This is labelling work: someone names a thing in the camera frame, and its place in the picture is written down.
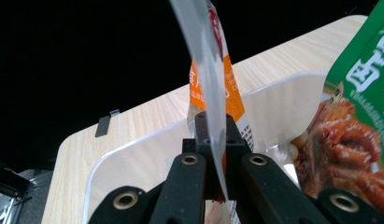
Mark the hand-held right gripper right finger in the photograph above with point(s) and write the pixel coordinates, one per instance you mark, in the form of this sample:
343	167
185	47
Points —
261	186

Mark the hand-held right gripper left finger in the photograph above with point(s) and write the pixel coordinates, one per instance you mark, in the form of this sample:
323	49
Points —
183	186

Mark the clear plastic container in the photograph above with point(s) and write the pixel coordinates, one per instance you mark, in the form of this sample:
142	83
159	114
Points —
143	155

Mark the green packet with red meat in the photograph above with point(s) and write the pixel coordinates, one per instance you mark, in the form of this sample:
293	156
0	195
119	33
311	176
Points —
351	130

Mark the orange and white packet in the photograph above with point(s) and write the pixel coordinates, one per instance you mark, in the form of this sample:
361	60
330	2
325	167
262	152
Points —
211	62

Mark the black table clip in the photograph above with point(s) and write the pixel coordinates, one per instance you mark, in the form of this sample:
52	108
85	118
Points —
103	126

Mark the aluminium rail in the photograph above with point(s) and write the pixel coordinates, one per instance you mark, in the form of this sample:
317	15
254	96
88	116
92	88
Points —
7	211

